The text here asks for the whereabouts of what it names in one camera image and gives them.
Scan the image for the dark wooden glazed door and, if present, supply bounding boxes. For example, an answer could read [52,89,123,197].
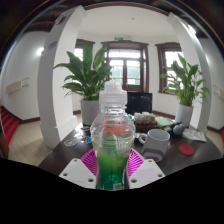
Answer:
[101,40,150,94]

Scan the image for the colourful sticker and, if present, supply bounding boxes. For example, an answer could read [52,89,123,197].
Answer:
[80,135,93,145]

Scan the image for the small grey sphere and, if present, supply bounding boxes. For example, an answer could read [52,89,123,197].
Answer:
[171,124,181,136]
[176,121,187,133]

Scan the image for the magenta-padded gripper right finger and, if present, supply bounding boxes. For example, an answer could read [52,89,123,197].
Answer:
[126,148,166,190]

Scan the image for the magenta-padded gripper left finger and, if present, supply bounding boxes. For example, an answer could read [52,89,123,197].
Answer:
[58,148,101,190]

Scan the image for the clear bottle with green drink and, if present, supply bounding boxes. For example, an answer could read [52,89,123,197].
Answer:
[89,80,137,192]

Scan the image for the red carpeted stairs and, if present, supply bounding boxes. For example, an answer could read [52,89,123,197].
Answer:
[0,105,21,146]

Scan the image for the tray of small jars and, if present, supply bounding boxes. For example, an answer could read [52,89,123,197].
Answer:
[133,111,160,133]

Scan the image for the black office chair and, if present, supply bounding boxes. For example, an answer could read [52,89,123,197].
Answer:
[125,91,154,116]

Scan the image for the flat round red coaster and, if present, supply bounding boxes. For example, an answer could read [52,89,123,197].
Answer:
[178,143,195,157]

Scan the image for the white ceramic mug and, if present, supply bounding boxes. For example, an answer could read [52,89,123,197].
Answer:
[138,128,171,163]

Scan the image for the dark framed window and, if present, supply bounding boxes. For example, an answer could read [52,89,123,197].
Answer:
[74,38,96,63]
[155,41,184,95]

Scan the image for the potted plant in white pot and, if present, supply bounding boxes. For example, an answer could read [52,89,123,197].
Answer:
[159,53,211,130]
[53,43,113,127]

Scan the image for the green notebook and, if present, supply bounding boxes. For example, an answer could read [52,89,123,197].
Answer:
[154,116,175,128]

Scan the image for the printed paper leaflet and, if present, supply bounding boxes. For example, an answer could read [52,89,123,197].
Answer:
[182,127,208,144]

